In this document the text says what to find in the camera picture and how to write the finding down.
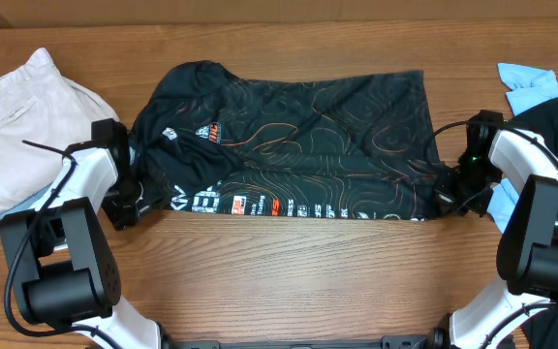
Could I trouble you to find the light blue shirt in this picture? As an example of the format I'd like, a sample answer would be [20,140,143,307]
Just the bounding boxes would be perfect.
[487,63,558,233]

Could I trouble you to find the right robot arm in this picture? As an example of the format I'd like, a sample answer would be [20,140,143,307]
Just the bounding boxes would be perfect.
[418,111,558,348]

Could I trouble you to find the folded beige trousers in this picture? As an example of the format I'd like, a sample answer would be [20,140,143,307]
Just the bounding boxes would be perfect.
[0,48,119,201]

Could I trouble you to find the black orange patterned jersey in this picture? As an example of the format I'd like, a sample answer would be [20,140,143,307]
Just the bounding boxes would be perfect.
[131,61,440,220]

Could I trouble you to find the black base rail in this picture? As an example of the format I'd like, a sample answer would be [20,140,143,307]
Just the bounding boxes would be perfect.
[160,328,452,349]

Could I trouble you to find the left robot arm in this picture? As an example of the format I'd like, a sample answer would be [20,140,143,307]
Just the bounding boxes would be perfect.
[0,119,173,348]

